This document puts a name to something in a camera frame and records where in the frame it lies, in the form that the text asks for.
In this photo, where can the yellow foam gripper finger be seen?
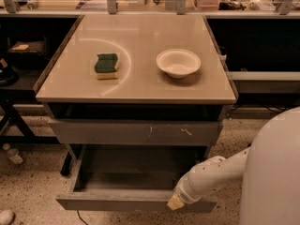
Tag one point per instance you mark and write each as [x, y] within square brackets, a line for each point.
[175, 202]

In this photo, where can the white bowl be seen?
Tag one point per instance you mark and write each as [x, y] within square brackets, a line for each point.
[178, 63]

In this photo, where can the dark bag under bench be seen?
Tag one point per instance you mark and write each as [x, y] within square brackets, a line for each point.
[27, 54]

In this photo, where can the grey drawer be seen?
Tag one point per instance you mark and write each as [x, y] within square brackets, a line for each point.
[127, 178]
[122, 132]

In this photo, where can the green yellow sponge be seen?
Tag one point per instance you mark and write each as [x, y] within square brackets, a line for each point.
[107, 66]

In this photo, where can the black table frame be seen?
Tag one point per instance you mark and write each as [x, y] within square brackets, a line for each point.
[12, 115]

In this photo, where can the grey drawer cabinet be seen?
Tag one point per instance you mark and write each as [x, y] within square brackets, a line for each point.
[142, 92]

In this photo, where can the clear plastic bottle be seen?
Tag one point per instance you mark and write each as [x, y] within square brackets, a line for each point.
[13, 154]

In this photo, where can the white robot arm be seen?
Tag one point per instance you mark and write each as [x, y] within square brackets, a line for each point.
[269, 171]

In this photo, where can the grey top drawer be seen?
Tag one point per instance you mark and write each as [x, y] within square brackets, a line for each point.
[122, 132]

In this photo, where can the white shoe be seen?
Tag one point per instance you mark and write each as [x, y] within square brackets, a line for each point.
[6, 217]

